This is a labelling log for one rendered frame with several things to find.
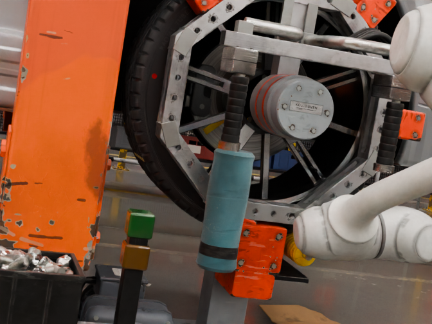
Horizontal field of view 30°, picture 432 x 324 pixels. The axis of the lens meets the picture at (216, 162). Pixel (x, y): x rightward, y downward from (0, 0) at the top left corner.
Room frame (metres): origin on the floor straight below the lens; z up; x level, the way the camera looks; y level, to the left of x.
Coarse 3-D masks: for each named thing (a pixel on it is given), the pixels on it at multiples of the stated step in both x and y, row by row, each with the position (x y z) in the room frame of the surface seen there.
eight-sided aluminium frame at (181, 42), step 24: (240, 0) 1.80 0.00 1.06; (312, 0) 1.84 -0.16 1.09; (336, 0) 1.85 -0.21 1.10; (192, 24) 1.77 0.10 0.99; (216, 24) 1.78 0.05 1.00; (360, 24) 1.87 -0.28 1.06; (168, 48) 1.81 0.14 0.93; (168, 72) 1.77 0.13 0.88; (168, 96) 1.76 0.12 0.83; (168, 120) 1.77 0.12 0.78; (168, 144) 1.77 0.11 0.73; (360, 144) 1.95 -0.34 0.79; (192, 168) 1.78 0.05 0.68; (360, 168) 1.89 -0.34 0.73; (312, 192) 1.92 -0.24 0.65; (336, 192) 1.88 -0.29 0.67; (264, 216) 1.83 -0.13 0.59; (288, 216) 1.85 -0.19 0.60
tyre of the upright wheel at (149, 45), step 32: (160, 32) 1.84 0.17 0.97; (128, 64) 1.97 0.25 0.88; (160, 64) 1.84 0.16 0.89; (128, 96) 1.91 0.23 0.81; (160, 96) 1.84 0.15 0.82; (128, 128) 1.96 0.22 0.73; (160, 160) 1.85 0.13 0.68; (192, 192) 1.87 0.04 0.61; (352, 192) 1.98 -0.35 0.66; (288, 224) 1.94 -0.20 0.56
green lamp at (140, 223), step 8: (128, 216) 1.23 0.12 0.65; (136, 216) 1.22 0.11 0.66; (144, 216) 1.22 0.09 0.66; (152, 216) 1.22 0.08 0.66; (128, 224) 1.22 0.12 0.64; (136, 224) 1.22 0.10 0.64; (144, 224) 1.22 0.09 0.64; (152, 224) 1.22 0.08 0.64; (128, 232) 1.22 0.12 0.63; (136, 232) 1.22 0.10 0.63; (144, 232) 1.22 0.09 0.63; (152, 232) 1.23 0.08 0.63
